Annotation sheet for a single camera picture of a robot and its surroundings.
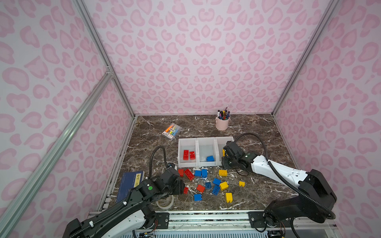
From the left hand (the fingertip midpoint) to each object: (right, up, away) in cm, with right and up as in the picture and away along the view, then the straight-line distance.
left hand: (182, 184), depth 78 cm
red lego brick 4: (+10, -5, +6) cm, 13 cm away
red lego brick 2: (+5, +12, +17) cm, 21 cm away
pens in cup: (+27, +38, +26) cm, 53 cm away
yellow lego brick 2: (+23, -3, +5) cm, 23 cm away
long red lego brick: (+3, +2, +9) cm, 9 cm away
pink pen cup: (+26, +32, +28) cm, 50 cm away
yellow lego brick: (+23, +2, +11) cm, 26 cm away
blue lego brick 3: (+16, +10, +16) cm, 24 cm away
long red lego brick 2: (+1, +12, +17) cm, 21 cm away
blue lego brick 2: (+12, +3, +10) cm, 16 cm away
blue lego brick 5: (+14, -3, +6) cm, 16 cm away
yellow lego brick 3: (+25, -7, +1) cm, 26 cm away
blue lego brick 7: (+8, -8, +3) cm, 12 cm away
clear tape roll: (-8, -12, -1) cm, 14 cm away
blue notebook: (-30, 0, +6) cm, 31 cm away
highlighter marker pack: (-11, +27, +32) cm, 43 cm away
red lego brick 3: (+1, -5, +4) cm, 7 cm away
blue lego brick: (+8, +2, +11) cm, 14 cm away
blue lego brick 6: (+18, -5, +5) cm, 20 cm away
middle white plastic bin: (+14, +16, +23) cm, 32 cm away
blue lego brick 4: (+19, -2, +8) cm, 21 cm away
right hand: (+24, +10, +8) cm, 27 cm away
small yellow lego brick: (+33, -2, +6) cm, 34 cm away
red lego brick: (-2, +2, +12) cm, 12 cm away
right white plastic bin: (+23, +19, +22) cm, 38 cm away
